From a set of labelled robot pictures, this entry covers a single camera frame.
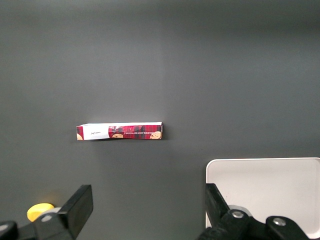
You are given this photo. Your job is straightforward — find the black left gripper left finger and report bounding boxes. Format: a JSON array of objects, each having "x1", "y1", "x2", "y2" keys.
[{"x1": 0, "y1": 184, "x2": 94, "y2": 240}]

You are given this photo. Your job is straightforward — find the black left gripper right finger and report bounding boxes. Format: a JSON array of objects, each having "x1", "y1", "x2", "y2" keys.
[{"x1": 197, "y1": 183, "x2": 310, "y2": 240}]

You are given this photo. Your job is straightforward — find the red tartan cookie box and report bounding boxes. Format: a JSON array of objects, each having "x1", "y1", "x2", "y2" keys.
[{"x1": 76, "y1": 121, "x2": 164, "y2": 141}]

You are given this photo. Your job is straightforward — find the white rectangular tray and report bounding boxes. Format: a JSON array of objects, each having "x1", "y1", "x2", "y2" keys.
[{"x1": 205, "y1": 157, "x2": 320, "y2": 240}]

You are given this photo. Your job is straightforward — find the yellow round object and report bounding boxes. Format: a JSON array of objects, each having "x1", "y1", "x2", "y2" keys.
[{"x1": 26, "y1": 202, "x2": 55, "y2": 223}]

